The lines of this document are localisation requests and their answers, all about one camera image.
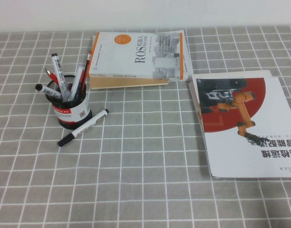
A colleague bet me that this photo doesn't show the white marker with barcode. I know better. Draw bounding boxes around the white marker with barcode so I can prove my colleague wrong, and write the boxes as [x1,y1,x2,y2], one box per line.
[35,83,63,98]

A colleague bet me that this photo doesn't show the red ink gel pen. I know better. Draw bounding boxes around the red ink gel pen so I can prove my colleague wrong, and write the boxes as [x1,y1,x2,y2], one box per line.
[79,69,88,94]

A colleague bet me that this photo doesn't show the white orange ROS book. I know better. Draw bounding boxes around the white orange ROS book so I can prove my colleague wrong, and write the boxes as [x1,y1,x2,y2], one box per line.
[86,31,186,80]

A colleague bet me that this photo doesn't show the white marker black cap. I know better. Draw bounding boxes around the white marker black cap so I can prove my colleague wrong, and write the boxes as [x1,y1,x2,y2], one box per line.
[57,108,110,148]
[51,53,70,102]

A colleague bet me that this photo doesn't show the black mesh pen holder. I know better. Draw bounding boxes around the black mesh pen holder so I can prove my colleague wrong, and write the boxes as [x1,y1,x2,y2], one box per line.
[46,75,93,130]

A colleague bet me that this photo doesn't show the white brochure underneath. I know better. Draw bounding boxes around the white brochure underneath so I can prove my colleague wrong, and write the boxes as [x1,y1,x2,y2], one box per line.
[188,69,291,180]

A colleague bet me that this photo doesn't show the red ballpoint pen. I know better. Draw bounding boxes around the red ballpoint pen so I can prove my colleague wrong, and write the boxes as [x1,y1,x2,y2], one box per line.
[43,68,59,86]

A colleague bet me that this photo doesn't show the clear gel pen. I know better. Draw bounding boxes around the clear gel pen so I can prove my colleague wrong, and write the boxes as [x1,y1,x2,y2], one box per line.
[68,66,85,102]

